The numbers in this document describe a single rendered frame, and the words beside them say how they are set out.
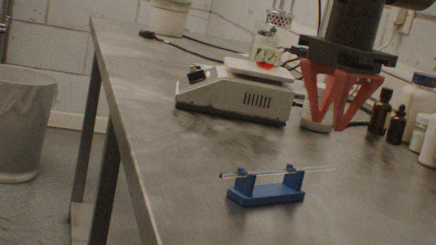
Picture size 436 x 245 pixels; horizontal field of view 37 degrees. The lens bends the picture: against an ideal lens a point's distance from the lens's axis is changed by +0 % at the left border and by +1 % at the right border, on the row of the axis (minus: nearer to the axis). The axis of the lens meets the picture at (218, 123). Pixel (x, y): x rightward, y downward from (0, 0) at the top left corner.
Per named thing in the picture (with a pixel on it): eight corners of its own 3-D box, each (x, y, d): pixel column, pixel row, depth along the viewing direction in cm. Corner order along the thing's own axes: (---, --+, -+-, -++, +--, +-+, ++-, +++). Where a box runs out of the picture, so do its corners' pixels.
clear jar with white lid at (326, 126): (312, 123, 121) (322, 81, 119) (337, 133, 117) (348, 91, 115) (291, 124, 117) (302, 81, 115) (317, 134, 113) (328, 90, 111)
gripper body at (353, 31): (330, 52, 81) (344, -7, 80) (396, 72, 74) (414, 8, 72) (294, 48, 77) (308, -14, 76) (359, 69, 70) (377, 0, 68)
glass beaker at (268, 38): (252, 70, 113) (262, 22, 111) (239, 63, 119) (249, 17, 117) (288, 76, 115) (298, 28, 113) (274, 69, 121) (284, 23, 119)
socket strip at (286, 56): (321, 85, 170) (325, 69, 169) (276, 58, 207) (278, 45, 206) (340, 89, 171) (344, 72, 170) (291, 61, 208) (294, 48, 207)
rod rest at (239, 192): (244, 207, 71) (251, 176, 70) (224, 195, 73) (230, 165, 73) (305, 199, 77) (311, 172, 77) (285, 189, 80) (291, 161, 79)
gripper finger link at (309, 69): (322, 117, 83) (340, 45, 80) (365, 135, 77) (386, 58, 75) (284, 116, 78) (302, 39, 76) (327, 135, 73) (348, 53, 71)
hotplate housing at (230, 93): (172, 108, 110) (181, 62, 109) (174, 93, 123) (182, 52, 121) (299, 131, 112) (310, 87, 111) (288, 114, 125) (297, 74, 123)
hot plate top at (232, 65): (226, 70, 110) (227, 66, 110) (222, 60, 121) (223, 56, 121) (294, 84, 111) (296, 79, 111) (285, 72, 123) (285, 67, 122)
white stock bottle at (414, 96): (433, 145, 124) (452, 79, 121) (418, 148, 118) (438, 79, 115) (398, 133, 128) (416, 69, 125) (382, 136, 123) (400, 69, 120)
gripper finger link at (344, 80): (326, 118, 82) (344, 46, 80) (371, 137, 77) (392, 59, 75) (289, 118, 78) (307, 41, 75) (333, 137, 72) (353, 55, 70)
